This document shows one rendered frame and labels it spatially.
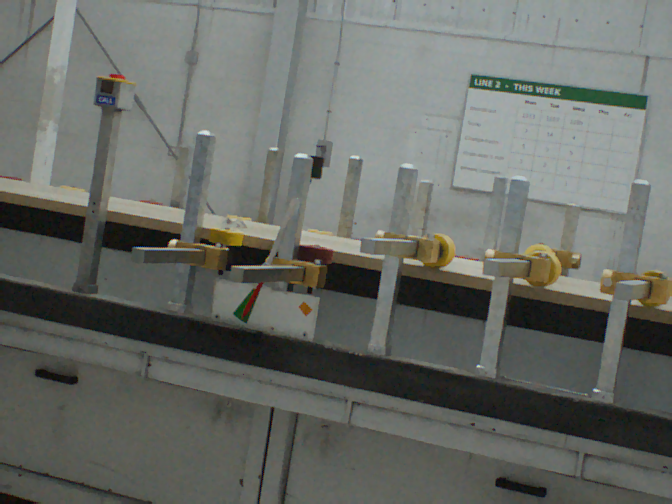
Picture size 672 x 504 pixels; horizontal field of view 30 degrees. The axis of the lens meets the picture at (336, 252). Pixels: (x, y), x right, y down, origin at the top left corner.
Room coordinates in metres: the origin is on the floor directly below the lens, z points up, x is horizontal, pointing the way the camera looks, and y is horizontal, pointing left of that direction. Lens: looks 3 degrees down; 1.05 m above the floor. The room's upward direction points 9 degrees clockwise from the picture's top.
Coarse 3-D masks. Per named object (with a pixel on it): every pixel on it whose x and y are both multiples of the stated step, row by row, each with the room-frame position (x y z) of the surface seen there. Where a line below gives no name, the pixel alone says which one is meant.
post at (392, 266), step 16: (400, 176) 2.75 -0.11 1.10; (416, 176) 2.76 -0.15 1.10; (400, 192) 2.74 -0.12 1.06; (400, 208) 2.74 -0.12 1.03; (400, 224) 2.74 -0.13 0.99; (384, 256) 2.75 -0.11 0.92; (384, 272) 2.75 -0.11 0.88; (400, 272) 2.76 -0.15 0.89; (384, 288) 2.74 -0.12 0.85; (384, 304) 2.74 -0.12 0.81; (384, 320) 2.74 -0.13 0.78; (384, 336) 2.74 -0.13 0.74
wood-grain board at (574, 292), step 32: (0, 192) 3.29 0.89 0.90; (32, 192) 3.48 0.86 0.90; (64, 192) 3.83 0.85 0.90; (128, 224) 3.15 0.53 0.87; (160, 224) 3.12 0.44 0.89; (256, 224) 3.74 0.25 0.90; (352, 256) 2.95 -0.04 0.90; (480, 288) 2.84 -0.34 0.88; (512, 288) 2.81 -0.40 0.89; (544, 288) 2.79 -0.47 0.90; (576, 288) 3.01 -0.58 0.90
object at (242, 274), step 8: (232, 272) 2.51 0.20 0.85; (240, 272) 2.50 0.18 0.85; (248, 272) 2.52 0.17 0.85; (256, 272) 2.56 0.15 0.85; (264, 272) 2.59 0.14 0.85; (272, 272) 2.63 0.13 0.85; (280, 272) 2.67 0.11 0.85; (288, 272) 2.72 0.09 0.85; (296, 272) 2.76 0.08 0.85; (232, 280) 2.51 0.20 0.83; (240, 280) 2.50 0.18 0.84; (248, 280) 2.52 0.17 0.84; (256, 280) 2.56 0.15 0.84; (264, 280) 2.60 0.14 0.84; (272, 280) 2.64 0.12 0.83; (280, 280) 2.68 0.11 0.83; (288, 280) 2.72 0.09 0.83; (296, 280) 2.77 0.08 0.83
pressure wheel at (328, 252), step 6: (300, 246) 2.88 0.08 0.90; (306, 246) 2.86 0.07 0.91; (312, 246) 2.86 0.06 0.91; (318, 246) 2.89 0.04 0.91; (300, 252) 2.87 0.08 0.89; (306, 252) 2.86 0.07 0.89; (312, 252) 2.85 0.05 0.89; (318, 252) 2.85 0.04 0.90; (324, 252) 2.86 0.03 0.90; (330, 252) 2.87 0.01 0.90; (300, 258) 2.87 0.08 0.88; (306, 258) 2.86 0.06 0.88; (312, 258) 2.85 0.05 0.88; (318, 258) 2.85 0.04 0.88; (324, 258) 2.86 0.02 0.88; (330, 258) 2.87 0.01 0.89; (312, 288) 2.89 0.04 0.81
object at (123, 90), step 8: (112, 80) 2.99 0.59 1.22; (120, 80) 2.98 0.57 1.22; (96, 88) 3.00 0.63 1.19; (120, 88) 2.98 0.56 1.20; (128, 88) 3.01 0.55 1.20; (96, 96) 3.00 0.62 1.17; (112, 96) 2.98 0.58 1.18; (120, 96) 2.98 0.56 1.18; (128, 96) 3.01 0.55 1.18; (96, 104) 3.00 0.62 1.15; (104, 104) 2.99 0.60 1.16; (120, 104) 2.99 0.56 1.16; (128, 104) 3.02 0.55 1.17
